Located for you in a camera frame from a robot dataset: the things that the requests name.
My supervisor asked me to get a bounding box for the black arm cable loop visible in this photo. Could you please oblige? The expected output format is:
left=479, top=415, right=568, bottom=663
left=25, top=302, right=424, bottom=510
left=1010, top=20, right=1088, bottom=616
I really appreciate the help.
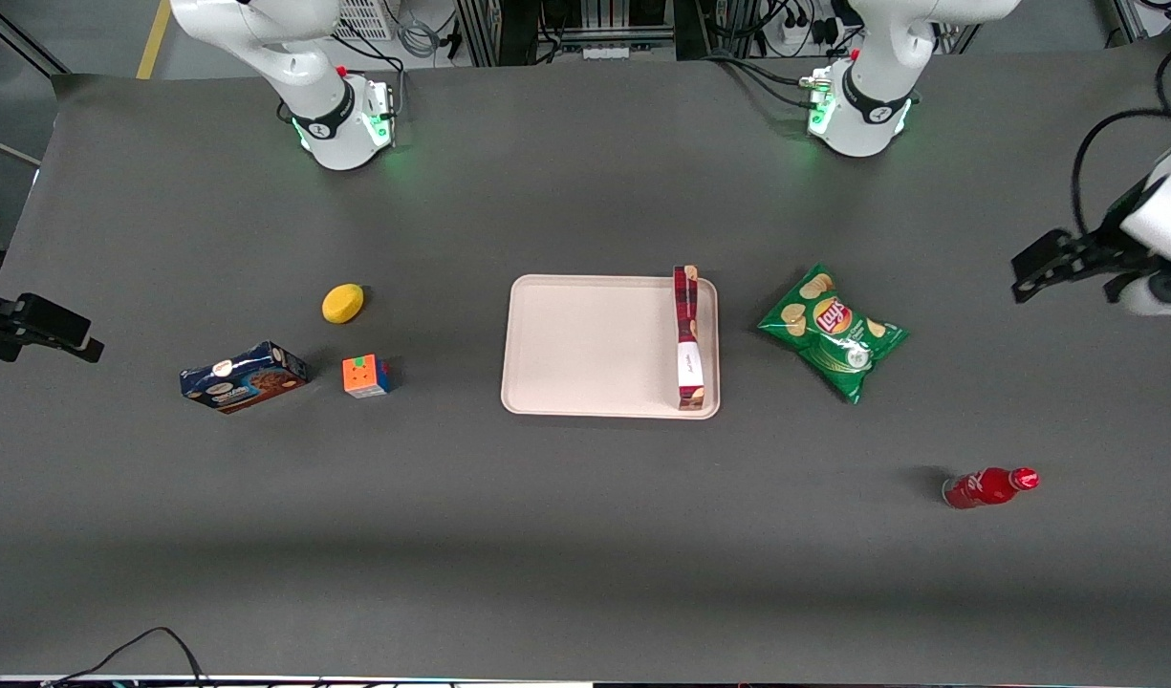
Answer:
left=1071, top=33, right=1171, bottom=240

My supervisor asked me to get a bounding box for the white perforated box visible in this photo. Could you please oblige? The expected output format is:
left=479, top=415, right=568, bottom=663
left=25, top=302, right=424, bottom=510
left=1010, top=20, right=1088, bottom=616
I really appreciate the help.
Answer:
left=335, top=0, right=397, bottom=41

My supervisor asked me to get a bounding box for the cream plastic tray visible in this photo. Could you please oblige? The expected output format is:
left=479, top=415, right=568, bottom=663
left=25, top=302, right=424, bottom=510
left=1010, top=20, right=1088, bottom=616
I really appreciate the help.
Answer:
left=501, top=274, right=721, bottom=420

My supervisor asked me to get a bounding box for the white power strip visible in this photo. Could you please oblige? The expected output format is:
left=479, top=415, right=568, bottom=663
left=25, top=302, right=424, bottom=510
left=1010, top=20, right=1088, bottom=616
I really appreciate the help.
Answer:
left=779, top=8, right=839, bottom=49

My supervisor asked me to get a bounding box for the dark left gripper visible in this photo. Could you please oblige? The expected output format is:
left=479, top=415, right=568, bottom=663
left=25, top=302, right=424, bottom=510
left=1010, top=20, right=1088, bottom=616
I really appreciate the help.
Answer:
left=1011, top=205, right=1160, bottom=303

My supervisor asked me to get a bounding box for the thin black cable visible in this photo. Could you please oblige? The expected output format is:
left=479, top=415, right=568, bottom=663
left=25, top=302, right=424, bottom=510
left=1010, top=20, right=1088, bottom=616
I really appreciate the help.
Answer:
left=42, top=626, right=213, bottom=688

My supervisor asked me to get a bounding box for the green chips bag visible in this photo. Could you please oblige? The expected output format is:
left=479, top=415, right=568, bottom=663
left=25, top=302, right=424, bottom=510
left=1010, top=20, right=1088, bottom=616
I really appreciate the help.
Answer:
left=757, top=264, right=911, bottom=405

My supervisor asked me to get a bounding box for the blue cookie box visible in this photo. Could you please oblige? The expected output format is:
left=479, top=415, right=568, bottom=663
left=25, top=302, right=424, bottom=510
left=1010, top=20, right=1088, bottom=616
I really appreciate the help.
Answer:
left=180, top=341, right=309, bottom=415

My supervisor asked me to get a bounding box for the red soda bottle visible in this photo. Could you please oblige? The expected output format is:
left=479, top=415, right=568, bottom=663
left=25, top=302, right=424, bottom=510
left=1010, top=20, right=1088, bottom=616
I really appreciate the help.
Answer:
left=942, top=466, right=1041, bottom=510

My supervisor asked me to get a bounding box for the black base cable bundle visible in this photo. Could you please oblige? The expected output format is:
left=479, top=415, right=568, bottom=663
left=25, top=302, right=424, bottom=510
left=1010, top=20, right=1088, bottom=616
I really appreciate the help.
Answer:
left=705, top=53, right=820, bottom=108

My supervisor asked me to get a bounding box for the yellow lemon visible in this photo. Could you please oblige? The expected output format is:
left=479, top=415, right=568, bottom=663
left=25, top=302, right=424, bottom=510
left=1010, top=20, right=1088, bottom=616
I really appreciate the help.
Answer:
left=321, top=283, right=365, bottom=325

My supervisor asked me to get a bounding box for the red plaid cookie box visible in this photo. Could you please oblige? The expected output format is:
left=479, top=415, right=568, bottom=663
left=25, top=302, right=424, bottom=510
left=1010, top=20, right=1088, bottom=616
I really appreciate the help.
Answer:
left=673, top=265, right=706, bottom=411

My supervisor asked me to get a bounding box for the grey coiled cable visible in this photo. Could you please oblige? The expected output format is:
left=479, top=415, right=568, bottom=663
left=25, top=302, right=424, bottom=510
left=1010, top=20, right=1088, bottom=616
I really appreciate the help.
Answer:
left=394, top=14, right=445, bottom=60

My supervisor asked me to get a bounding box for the metal equipment rack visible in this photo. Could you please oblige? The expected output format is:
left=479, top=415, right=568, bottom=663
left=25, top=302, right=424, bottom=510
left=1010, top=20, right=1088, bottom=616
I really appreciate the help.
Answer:
left=454, top=0, right=720, bottom=66

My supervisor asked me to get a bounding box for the colourful puzzle cube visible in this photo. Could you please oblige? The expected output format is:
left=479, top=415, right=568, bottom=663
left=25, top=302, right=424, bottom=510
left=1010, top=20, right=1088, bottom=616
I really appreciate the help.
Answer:
left=342, top=355, right=393, bottom=399

